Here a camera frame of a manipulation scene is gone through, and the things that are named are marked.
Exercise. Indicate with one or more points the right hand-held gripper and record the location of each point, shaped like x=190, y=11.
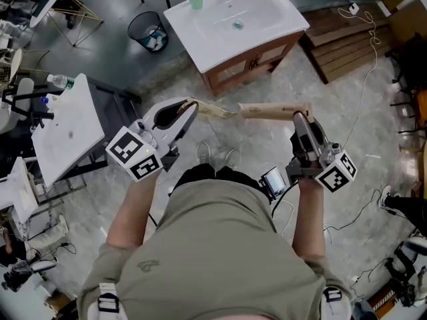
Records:
x=333, y=170

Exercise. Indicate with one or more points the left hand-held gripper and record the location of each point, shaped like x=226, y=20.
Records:
x=133, y=152

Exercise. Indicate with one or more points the tan toothbrush packet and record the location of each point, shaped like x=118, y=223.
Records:
x=213, y=111

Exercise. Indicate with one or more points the white ceramic sink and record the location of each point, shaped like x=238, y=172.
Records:
x=253, y=35

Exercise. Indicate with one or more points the green cup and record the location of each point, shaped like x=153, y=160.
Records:
x=196, y=0

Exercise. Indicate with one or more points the person's right forearm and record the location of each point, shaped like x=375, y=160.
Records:
x=310, y=218

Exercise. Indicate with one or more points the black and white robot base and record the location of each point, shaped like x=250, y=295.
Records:
x=408, y=272

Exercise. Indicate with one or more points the person's left forearm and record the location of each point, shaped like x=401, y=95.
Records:
x=130, y=212

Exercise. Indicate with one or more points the white sink on dark stand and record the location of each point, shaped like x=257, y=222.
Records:
x=66, y=132

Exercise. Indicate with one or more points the person's left shoe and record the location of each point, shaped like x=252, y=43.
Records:
x=202, y=152

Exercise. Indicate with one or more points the person's shoe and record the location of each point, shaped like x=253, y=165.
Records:
x=233, y=158
x=202, y=152
x=385, y=195

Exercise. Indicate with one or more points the small belt screen device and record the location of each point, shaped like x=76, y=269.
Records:
x=274, y=182

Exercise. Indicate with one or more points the person's right shoe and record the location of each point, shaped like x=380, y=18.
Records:
x=233, y=158

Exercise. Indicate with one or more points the person's black shorts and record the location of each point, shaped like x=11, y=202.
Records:
x=213, y=175

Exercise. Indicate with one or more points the wooden vanity cabinet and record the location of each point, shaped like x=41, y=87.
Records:
x=247, y=67

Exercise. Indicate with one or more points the black mesh waste bin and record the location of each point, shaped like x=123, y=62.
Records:
x=148, y=32

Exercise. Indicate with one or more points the stack of wooden planks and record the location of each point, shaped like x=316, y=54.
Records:
x=347, y=48

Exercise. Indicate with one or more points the clear water bottle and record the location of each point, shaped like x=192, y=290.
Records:
x=61, y=80

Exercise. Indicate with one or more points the white power adapter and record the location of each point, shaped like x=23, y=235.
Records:
x=353, y=8

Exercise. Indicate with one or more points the small black faucet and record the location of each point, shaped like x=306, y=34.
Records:
x=41, y=117

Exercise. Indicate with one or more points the person's olive shirt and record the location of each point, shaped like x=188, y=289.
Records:
x=217, y=255

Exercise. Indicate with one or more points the white round table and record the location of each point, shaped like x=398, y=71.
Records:
x=50, y=2

